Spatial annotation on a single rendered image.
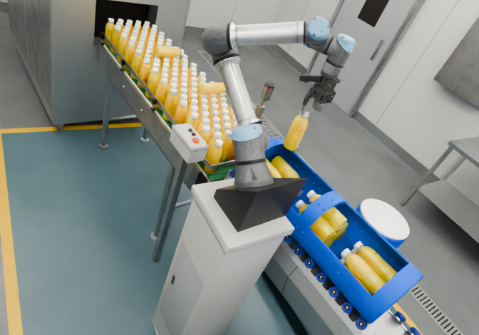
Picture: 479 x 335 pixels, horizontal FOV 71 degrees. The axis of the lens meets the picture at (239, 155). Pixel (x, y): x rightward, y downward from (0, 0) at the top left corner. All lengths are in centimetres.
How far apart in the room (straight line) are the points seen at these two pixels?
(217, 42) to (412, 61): 407
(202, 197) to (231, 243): 23
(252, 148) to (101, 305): 149
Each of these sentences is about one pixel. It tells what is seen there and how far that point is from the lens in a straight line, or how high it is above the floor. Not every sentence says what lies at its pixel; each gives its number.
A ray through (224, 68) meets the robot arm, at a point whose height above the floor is 154.
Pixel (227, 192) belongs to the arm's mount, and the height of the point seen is 124.
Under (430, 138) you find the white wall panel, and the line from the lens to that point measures 502.
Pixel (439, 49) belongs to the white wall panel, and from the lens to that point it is 502.
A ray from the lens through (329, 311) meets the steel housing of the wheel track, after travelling 161.
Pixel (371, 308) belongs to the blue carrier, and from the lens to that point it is 144.
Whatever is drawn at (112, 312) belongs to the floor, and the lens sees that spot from 233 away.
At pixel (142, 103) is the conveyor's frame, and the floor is 86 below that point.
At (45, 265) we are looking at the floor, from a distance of 250.
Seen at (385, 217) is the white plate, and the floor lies 104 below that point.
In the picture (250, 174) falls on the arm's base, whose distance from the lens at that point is 123.
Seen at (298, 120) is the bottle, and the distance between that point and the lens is 154.
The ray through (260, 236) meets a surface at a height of 115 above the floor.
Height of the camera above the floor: 209
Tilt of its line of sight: 35 degrees down
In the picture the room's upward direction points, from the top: 22 degrees clockwise
